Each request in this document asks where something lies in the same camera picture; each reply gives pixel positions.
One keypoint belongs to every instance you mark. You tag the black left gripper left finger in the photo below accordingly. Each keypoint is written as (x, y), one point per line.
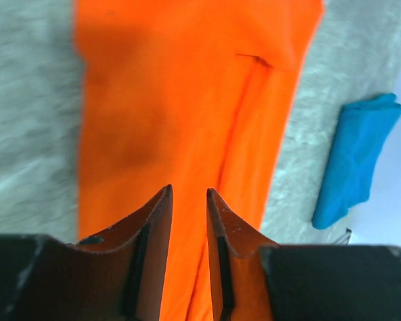
(115, 274)

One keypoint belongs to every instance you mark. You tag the orange t shirt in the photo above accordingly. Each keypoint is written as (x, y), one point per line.
(193, 94)

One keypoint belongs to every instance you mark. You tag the folded teal t shirt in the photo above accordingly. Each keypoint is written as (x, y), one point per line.
(361, 132)

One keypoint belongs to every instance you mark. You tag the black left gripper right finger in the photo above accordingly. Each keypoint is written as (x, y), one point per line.
(254, 278)

